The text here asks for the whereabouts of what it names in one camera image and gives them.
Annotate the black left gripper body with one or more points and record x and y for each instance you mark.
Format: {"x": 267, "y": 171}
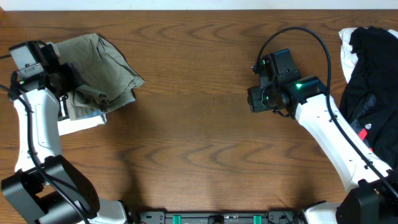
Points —
{"x": 68, "y": 79}

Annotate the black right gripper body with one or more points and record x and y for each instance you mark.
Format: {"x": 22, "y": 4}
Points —
{"x": 255, "y": 101}

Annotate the khaki green shorts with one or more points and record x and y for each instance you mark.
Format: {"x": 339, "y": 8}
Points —
{"x": 107, "y": 80}

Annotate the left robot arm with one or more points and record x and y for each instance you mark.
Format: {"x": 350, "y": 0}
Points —
{"x": 47, "y": 188}

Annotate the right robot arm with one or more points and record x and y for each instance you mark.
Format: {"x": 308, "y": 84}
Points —
{"x": 370, "y": 183}

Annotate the white Puma t-shirt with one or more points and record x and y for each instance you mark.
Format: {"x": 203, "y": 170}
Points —
{"x": 67, "y": 126}

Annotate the white garment under pile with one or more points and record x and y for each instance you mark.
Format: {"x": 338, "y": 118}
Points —
{"x": 369, "y": 57}

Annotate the black garment with red tag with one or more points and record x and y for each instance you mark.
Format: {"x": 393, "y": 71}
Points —
{"x": 373, "y": 116}

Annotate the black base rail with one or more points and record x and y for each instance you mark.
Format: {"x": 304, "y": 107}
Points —
{"x": 270, "y": 217}

